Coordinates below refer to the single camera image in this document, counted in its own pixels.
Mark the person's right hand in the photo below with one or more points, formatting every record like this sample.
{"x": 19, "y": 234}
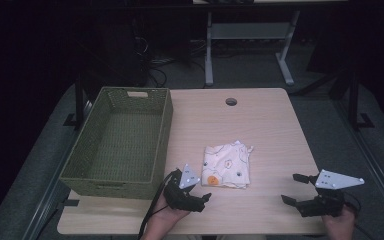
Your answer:
{"x": 340, "y": 224}

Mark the folded white patterned cloth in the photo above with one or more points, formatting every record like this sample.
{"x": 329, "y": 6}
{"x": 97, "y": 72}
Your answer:
{"x": 227, "y": 163}

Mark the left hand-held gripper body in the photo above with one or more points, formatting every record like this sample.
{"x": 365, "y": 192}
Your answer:
{"x": 177, "y": 197}

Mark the white metal desk frame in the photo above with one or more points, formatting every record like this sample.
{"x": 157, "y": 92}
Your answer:
{"x": 246, "y": 30}

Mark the green woven basket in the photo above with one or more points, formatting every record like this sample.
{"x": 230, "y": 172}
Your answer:
{"x": 123, "y": 143}

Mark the person's left hand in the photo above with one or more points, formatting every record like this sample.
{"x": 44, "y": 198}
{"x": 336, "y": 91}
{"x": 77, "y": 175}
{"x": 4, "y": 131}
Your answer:
{"x": 167, "y": 216}

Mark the black table bracket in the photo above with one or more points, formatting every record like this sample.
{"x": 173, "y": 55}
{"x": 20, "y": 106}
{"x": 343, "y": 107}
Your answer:
{"x": 69, "y": 202}

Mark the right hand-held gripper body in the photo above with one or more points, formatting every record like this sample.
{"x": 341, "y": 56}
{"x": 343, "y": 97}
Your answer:
{"x": 326, "y": 200}

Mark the aluminium frame rail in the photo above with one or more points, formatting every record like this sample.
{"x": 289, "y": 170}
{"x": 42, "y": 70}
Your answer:
{"x": 50, "y": 193}
{"x": 373, "y": 160}

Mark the black metal stand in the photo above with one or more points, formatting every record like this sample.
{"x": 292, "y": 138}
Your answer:
{"x": 79, "y": 103}
{"x": 354, "y": 103}

